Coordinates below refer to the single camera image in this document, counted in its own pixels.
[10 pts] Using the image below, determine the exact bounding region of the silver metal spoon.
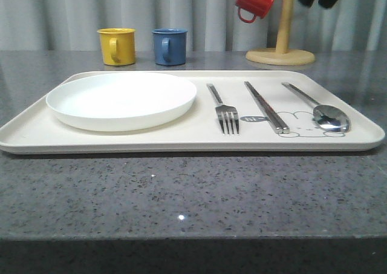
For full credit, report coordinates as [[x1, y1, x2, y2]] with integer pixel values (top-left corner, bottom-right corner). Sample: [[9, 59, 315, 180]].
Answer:
[[281, 82, 351, 133]]

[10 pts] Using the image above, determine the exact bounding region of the silver metal chopstick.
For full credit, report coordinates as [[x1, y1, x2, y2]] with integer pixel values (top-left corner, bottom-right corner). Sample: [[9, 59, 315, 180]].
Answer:
[[243, 80, 284, 135], [245, 80, 290, 135]]

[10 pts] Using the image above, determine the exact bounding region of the silver metal fork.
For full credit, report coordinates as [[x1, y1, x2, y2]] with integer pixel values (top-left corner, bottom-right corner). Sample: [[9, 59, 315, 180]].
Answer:
[[207, 83, 239, 135]]

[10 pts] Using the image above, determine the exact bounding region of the white round plate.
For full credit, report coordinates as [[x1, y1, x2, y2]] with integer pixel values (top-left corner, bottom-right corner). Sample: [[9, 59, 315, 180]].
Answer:
[[46, 72, 197, 132]]

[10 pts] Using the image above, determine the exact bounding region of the wooden mug tree stand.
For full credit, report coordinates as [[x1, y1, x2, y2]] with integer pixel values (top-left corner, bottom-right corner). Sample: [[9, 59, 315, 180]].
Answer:
[[246, 0, 315, 65]]

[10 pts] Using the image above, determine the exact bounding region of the blue enamel mug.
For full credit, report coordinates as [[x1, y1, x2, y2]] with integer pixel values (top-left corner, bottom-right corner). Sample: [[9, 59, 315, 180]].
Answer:
[[152, 28, 187, 66]]

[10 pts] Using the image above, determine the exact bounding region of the yellow enamel mug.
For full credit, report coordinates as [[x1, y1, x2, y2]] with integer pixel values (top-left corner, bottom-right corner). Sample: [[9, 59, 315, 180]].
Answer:
[[97, 28, 136, 66]]

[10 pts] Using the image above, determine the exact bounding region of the grey pleated curtain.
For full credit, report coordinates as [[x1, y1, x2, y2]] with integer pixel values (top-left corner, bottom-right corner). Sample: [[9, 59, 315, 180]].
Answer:
[[1, 0, 386, 52]]

